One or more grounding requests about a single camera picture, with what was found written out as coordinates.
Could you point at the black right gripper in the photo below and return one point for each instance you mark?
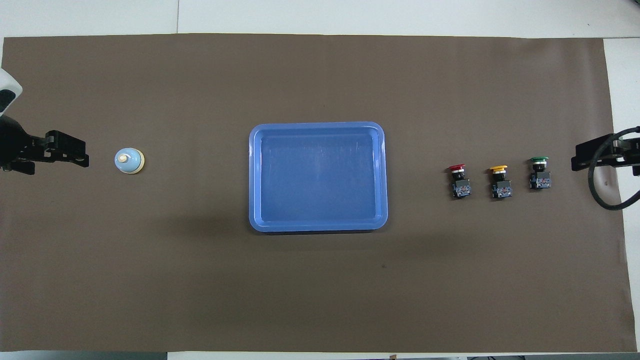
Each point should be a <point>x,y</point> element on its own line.
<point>627,150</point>

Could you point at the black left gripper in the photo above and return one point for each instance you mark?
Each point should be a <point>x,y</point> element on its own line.
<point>15,145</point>

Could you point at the green push button switch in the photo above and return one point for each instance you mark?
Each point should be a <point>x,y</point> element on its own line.
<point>540,175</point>

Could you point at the light blue desk bell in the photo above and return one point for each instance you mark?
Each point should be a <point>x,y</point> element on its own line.
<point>129,161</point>

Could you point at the yellow push button switch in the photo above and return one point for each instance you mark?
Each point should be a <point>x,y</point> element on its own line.
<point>500,184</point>

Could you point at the red push button switch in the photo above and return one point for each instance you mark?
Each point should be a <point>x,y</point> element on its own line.
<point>459,182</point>

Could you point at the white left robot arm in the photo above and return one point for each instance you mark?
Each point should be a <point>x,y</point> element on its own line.
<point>7,90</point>

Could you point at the blue plastic tray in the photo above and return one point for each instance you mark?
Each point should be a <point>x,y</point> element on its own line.
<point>318,177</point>

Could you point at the brown table mat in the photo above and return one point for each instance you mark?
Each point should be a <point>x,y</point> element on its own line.
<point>200,280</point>

